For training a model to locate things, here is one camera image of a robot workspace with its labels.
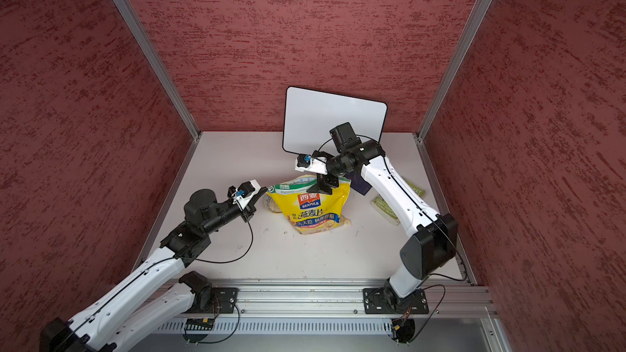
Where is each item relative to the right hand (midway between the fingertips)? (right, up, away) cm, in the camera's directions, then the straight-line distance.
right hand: (311, 177), depth 76 cm
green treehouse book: (+27, -13, +16) cm, 34 cm away
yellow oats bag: (0, -12, +3) cm, 13 cm away
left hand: (-15, -4, -2) cm, 16 cm away
